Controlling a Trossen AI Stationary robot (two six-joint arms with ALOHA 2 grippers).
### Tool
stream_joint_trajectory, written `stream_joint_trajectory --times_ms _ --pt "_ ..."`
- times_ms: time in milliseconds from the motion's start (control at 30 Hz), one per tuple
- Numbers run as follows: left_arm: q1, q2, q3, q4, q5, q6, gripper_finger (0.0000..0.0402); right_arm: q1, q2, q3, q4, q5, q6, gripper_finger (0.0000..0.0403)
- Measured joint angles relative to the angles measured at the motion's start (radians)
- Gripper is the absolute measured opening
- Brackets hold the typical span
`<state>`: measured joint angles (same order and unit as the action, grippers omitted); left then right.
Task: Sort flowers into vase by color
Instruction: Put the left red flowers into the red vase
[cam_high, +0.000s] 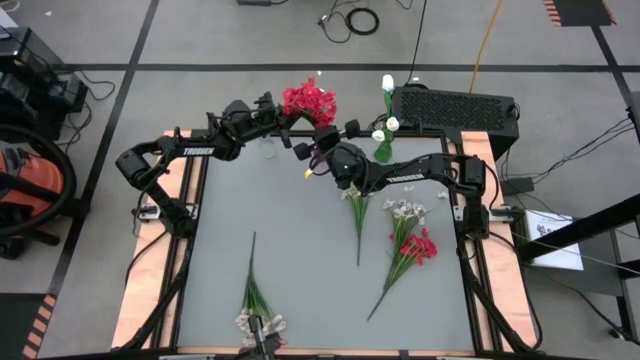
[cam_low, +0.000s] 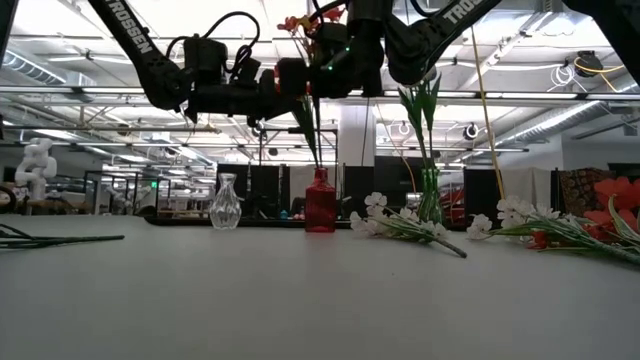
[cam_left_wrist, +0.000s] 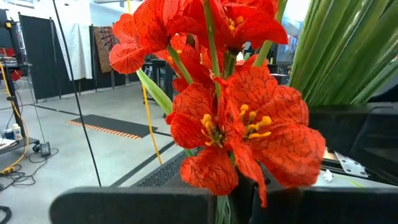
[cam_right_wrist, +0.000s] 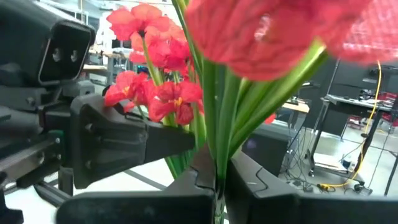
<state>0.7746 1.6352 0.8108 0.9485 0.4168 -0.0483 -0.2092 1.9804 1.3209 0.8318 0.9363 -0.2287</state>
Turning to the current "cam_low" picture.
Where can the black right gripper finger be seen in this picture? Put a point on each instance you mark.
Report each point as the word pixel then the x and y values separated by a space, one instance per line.
pixel 332 80

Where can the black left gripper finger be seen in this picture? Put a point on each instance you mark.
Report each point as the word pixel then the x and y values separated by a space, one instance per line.
pixel 292 77
pixel 285 106

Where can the red hibiscus flower stem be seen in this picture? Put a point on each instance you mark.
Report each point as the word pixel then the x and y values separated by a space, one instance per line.
pixel 309 120

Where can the short white blossom sprig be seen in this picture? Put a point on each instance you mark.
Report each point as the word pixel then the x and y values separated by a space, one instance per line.
pixel 400 227

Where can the white veined flower stem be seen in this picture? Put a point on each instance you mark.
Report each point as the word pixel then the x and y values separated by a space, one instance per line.
pixel 60 241

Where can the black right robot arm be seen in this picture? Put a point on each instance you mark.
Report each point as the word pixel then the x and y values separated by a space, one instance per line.
pixel 430 35

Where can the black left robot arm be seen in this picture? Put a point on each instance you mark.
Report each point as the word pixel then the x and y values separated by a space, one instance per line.
pixel 135 45

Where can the clear glass vase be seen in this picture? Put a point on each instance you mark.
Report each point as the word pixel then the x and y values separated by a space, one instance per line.
pixel 225 207

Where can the red glass vase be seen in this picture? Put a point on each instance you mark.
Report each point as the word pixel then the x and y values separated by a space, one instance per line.
pixel 320 205

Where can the green glass vase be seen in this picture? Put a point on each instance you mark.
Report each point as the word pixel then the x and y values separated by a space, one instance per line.
pixel 431 200

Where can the black partition panel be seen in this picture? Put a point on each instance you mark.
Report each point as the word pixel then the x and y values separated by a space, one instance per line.
pixel 265 190
pixel 480 195

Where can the white robot figure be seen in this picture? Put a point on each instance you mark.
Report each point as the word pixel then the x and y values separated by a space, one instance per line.
pixel 36 165

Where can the white curtain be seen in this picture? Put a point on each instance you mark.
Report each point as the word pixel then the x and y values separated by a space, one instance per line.
pixel 530 182

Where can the brown patterned cloth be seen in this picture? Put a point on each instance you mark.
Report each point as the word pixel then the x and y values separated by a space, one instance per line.
pixel 575 192

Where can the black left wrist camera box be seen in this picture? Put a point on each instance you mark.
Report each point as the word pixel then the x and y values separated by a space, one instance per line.
pixel 205 60

